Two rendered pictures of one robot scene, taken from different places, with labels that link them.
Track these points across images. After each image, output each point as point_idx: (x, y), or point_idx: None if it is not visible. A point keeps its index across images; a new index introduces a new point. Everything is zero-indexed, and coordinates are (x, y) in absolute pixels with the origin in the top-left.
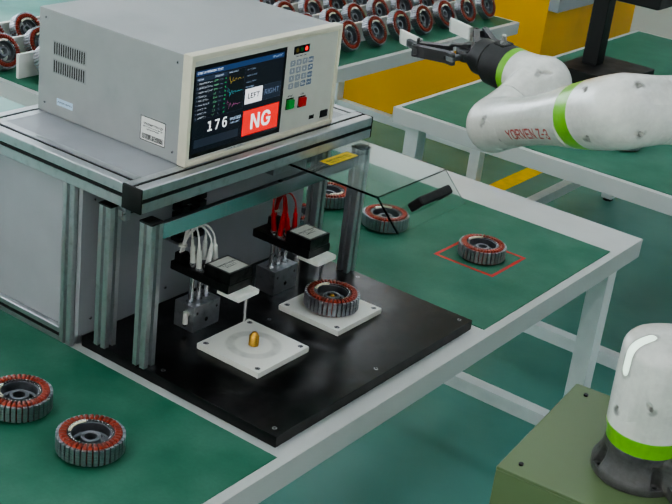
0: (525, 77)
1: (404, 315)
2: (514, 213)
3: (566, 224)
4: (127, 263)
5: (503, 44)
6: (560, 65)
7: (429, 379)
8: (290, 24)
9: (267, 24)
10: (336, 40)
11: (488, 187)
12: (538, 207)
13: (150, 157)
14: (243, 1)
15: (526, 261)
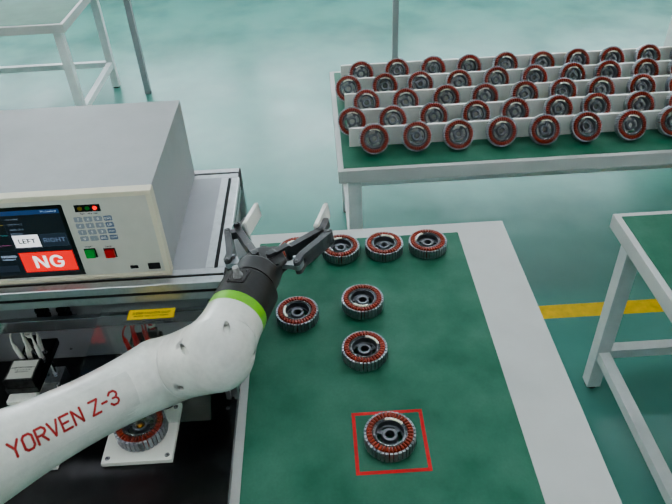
0: (172, 341)
1: (185, 477)
2: (523, 402)
3: (561, 447)
4: None
5: (233, 277)
6: (205, 347)
7: None
8: (106, 177)
9: (87, 172)
10: (146, 204)
11: (550, 353)
12: (565, 406)
13: None
14: (152, 133)
15: (425, 475)
